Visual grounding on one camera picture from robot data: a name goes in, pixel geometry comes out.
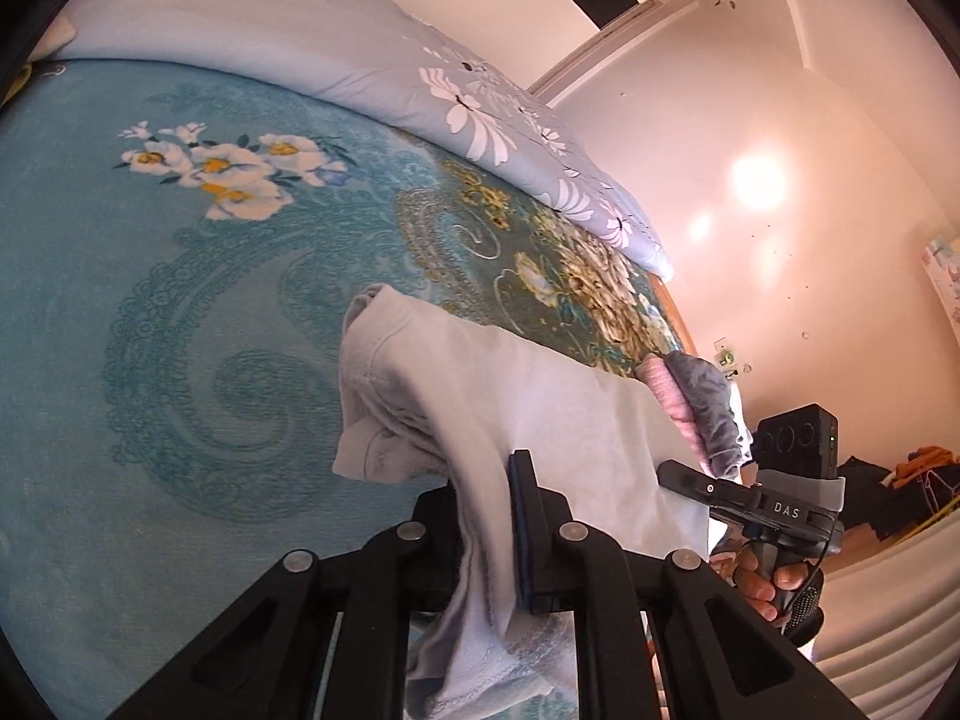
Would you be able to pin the wall sticker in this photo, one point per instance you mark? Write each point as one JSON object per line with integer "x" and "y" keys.
{"x": 943, "y": 270}

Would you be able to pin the white ribbed mattress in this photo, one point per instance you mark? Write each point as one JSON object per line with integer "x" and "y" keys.
{"x": 885, "y": 615}

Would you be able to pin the light blue long-sleeve shirt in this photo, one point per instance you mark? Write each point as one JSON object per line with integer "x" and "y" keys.
{"x": 570, "y": 420}

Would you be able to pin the dark clothes pile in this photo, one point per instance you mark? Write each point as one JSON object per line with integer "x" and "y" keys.
{"x": 870, "y": 487}

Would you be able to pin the orange clothes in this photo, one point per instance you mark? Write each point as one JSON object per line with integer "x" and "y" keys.
{"x": 930, "y": 461}

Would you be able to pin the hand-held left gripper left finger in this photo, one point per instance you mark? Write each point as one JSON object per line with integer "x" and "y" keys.
{"x": 427, "y": 540}

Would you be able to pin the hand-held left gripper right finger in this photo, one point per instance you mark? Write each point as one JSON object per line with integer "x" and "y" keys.
{"x": 519, "y": 532}

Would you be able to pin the wooden bed frame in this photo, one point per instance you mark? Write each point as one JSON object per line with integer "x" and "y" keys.
{"x": 679, "y": 315}

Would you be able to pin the grey folded garment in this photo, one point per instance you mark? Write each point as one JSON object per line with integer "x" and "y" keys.
{"x": 712, "y": 405}

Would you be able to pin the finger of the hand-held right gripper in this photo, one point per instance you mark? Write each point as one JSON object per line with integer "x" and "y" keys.
{"x": 697, "y": 484}

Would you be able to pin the person's right hand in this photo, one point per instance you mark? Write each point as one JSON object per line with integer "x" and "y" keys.
{"x": 754, "y": 581}

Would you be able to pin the light blue floral duvet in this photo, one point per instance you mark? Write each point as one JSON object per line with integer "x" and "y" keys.
{"x": 300, "y": 37}

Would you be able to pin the teal floral blanket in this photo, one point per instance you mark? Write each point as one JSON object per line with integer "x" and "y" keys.
{"x": 150, "y": 315}

